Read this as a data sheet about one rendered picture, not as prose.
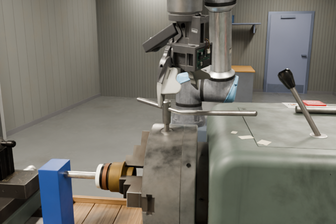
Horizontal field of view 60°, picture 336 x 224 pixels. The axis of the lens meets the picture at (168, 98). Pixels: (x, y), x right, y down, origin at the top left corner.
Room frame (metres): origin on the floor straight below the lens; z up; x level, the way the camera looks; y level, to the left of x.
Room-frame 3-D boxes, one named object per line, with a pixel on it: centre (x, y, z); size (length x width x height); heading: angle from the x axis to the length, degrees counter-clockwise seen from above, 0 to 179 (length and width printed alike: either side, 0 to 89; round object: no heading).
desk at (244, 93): (7.39, -1.78, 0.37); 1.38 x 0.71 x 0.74; 169
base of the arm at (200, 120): (1.26, -0.09, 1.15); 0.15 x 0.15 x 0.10
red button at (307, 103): (0.93, -0.48, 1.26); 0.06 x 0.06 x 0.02; 83
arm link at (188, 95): (1.26, -0.10, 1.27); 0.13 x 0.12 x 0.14; 72
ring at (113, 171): (0.78, 0.14, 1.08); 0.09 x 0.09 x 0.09; 83
